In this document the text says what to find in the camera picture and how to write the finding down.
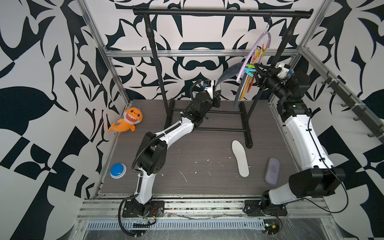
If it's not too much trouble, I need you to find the lilac round clip hanger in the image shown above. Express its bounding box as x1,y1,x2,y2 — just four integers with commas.
236,17,272,83

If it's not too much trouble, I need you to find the dark grey felt insole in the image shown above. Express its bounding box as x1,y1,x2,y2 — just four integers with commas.
216,62,244,87

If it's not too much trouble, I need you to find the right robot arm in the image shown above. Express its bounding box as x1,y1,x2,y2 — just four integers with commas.
257,67,346,210

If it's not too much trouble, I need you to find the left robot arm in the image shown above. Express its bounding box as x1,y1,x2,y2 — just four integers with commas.
131,80,221,215

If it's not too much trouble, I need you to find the orange-edged insole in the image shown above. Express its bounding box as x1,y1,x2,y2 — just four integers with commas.
232,140,250,178

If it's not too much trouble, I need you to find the black garment rack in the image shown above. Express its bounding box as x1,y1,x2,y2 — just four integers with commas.
133,8,314,149

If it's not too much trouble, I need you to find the orange shark plush toy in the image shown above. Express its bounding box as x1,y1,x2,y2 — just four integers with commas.
109,108,143,133

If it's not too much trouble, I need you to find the grey fabric case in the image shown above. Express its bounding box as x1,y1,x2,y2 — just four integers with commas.
265,158,281,186

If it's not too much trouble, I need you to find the blue round button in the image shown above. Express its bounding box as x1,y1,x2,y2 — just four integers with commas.
110,163,127,179

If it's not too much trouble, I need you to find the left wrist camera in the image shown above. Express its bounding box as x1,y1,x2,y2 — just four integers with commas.
202,80,215,99

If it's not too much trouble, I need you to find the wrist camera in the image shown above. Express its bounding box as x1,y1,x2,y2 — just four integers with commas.
202,80,215,99
278,63,294,80

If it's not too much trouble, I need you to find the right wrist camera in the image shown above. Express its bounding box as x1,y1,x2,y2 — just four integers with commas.
278,63,294,80

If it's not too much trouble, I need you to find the wall hook rail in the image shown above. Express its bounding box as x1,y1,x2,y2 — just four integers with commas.
322,71,384,144

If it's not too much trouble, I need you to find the white cable duct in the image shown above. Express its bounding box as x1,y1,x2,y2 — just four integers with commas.
85,218,266,231

